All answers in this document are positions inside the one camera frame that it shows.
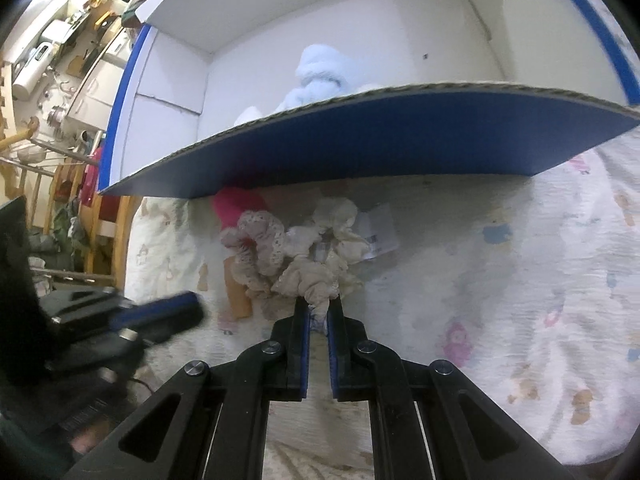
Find yellow wooden chair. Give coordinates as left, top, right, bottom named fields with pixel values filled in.
left=1, top=116, right=141, bottom=289

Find white sock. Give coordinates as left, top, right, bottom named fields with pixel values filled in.
left=233, top=106, right=264, bottom=127

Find light blue fluffy sock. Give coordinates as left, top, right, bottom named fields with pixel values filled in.
left=274, top=44, right=358, bottom=113

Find white kitchen cabinet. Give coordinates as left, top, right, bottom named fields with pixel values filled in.
left=63, top=29, right=132, bottom=132

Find pink plush toy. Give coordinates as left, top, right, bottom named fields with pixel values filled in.
left=209, top=186, right=268, bottom=231

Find clear plastic label bag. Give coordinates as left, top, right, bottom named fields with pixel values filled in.
left=355, top=204, right=399, bottom=260

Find beige lace scrunchies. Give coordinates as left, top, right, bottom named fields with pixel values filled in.
left=220, top=197, right=369, bottom=325

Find white water heater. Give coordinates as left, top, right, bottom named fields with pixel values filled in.
left=12, top=41, right=55, bottom=101

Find blue white cardboard box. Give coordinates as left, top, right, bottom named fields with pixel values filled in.
left=98, top=0, right=639, bottom=198

